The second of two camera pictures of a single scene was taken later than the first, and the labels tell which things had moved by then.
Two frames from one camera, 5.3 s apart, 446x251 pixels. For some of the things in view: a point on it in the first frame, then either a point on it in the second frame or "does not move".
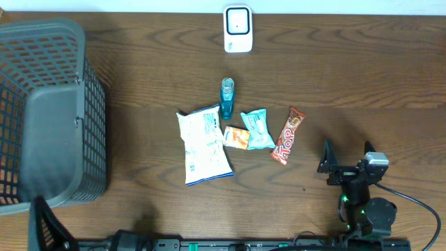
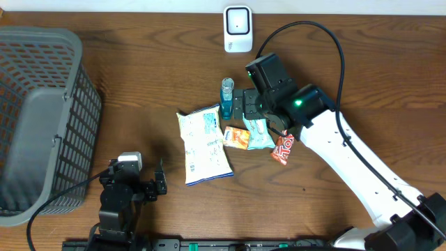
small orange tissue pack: [235, 138] does not move
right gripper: [343, 173] -> [249, 96]
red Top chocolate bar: [282, 147] does not move
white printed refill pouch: [206, 157] does not move
